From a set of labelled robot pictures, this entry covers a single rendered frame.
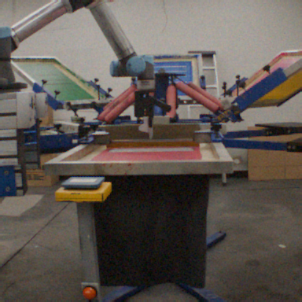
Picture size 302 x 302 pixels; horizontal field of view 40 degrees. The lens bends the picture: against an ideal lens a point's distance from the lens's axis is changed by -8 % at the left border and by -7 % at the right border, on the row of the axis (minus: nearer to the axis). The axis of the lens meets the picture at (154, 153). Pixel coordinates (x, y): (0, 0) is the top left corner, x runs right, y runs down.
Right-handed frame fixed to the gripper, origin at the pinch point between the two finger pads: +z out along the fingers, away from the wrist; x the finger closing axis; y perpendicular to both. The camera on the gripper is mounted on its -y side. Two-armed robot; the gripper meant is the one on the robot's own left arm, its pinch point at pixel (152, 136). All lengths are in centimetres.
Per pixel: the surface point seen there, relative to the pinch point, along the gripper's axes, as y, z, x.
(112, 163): 7, 2, 61
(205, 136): -22.9, 0.3, 2.8
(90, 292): 12, 35, 84
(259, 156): -113, 69, -401
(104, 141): 20.3, 1.4, 2.8
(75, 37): 142, -105, -412
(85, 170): 16, 4, 61
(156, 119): -0.2, -5.3, -26.3
